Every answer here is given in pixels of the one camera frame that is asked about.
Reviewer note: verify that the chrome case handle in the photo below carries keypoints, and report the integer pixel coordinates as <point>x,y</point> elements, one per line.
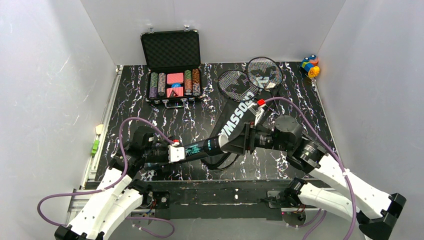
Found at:
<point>174,104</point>

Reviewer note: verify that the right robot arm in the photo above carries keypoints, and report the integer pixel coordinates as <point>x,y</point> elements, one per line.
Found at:
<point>373,211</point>

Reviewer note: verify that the black racket bag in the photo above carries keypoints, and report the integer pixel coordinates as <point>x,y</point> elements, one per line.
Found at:
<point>231,122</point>

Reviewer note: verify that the badminton racket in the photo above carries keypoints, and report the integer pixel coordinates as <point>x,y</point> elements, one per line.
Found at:
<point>235,85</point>
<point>265,75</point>

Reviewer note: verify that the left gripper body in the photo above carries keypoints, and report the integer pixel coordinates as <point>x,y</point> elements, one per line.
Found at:
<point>164,156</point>

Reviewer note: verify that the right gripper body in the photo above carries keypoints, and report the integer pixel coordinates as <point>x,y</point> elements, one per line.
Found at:
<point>248,138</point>

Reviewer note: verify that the green clip on rail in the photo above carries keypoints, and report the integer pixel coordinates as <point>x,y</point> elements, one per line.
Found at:
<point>95,147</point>

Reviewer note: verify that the left badminton racket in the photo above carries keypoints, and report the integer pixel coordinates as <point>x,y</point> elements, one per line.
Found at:
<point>235,85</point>

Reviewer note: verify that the black shuttlecock tube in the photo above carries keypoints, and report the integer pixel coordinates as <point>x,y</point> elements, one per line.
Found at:
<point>158,155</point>

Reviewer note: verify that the colourful toy blocks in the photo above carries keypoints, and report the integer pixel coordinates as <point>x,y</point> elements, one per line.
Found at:
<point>310,65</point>

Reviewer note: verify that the black poker chip case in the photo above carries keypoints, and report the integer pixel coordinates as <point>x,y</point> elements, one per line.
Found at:
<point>172,52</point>

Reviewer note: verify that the right badminton racket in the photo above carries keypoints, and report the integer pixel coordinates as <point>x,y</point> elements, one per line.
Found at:
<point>265,75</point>

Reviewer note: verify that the beige block on rail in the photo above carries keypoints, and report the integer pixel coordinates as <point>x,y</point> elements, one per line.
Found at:
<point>99,129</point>

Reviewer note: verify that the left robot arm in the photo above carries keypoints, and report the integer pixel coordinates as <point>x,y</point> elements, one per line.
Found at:
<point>118,194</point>

